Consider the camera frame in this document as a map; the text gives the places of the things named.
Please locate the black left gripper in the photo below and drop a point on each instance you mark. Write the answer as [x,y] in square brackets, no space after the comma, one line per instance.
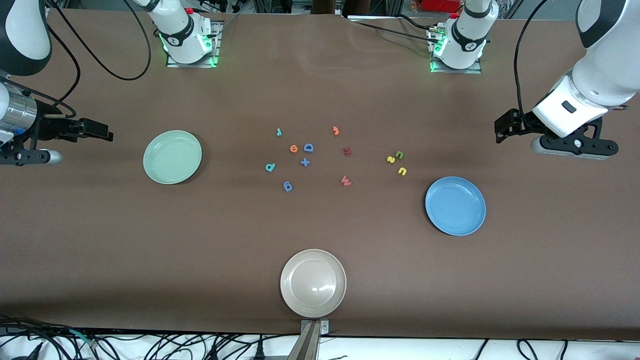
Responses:
[523,126]

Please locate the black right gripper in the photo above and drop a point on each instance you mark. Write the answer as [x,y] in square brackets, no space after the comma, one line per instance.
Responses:
[48,127]

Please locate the teal foam letter P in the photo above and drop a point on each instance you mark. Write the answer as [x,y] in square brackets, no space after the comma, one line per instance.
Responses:
[268,168]

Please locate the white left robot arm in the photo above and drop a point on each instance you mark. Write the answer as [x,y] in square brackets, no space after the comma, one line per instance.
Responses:
[605,65]

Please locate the pale green plate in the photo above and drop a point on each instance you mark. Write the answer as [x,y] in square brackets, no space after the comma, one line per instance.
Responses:
[172,157]

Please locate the blue plate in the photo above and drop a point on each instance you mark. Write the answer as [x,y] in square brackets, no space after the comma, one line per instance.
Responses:
[455,206]

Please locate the brown table cover sheet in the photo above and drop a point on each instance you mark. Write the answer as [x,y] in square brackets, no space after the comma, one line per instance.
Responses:
[100,240]

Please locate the red box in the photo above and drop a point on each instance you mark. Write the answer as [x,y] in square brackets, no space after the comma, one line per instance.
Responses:
[440,5]

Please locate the red foam letter W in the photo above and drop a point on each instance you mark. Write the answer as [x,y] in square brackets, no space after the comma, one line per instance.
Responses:
[345,181]

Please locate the blue foam number 9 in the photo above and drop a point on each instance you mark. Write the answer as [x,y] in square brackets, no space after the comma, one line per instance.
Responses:
[285,186]

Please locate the blue foam letter D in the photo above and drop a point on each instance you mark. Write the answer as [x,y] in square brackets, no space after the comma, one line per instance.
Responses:
[305,147]

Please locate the blue foam plus sign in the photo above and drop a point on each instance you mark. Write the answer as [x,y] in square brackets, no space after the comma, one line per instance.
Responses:
[305,162]

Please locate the beige plate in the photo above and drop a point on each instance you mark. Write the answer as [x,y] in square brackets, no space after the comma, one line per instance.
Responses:
[313,283]

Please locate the black power plug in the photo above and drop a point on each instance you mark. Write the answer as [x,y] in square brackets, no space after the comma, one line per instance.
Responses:
[258,353]

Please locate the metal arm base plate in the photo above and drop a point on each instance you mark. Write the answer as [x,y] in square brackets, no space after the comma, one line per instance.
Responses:
[475,70]
[212,55]

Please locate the silver background frame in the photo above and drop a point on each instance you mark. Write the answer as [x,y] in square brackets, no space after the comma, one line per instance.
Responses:
[325,9]

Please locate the aluminium camera mount profile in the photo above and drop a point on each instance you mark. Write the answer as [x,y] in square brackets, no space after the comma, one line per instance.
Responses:
[310,340]

